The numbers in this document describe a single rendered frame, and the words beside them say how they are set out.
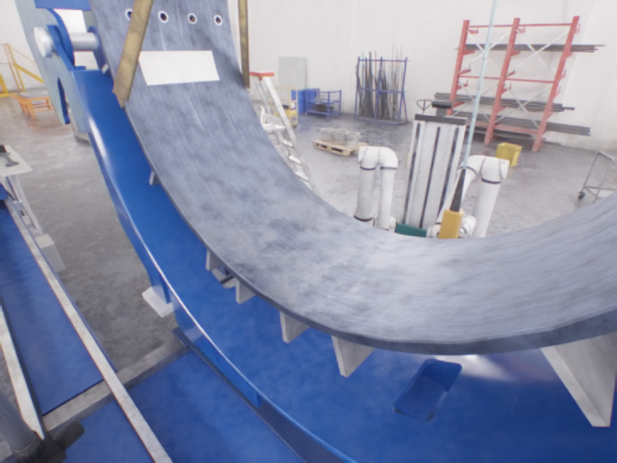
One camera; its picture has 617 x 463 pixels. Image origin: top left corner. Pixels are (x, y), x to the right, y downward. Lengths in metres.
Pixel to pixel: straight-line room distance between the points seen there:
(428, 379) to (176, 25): 2.12
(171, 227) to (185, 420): 0.98
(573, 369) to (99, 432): 1.91
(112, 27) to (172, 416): 1.84
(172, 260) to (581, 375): 1.62
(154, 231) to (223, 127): 0.65
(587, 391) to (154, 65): 1.86
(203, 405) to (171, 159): 1.25
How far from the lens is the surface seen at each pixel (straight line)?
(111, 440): 2.01
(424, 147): 2.56
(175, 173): 1.60
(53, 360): 2.48
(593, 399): 0.75
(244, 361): 1.52
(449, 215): 1.64
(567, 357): 0.72
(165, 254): 1.81
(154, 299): 2.17
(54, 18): 2.16
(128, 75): 1.69
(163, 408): 2.00
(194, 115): 1.80
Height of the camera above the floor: 2.14
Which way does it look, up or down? 29 degrees down
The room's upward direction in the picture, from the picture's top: straight up
